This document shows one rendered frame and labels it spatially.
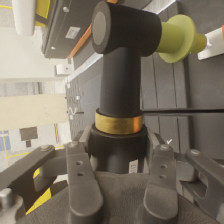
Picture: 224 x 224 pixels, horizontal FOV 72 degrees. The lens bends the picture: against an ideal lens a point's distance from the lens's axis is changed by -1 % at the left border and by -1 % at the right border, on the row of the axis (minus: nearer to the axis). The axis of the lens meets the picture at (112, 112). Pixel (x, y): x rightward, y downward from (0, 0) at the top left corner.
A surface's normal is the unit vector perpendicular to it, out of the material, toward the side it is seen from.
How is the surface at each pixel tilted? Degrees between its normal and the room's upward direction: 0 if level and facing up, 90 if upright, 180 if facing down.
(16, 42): 90
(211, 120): 0
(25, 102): 90
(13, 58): 90
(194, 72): 0
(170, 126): 0
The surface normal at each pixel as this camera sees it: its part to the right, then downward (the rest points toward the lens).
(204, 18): -0.88, 0.11
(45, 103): 0.47, -0.01
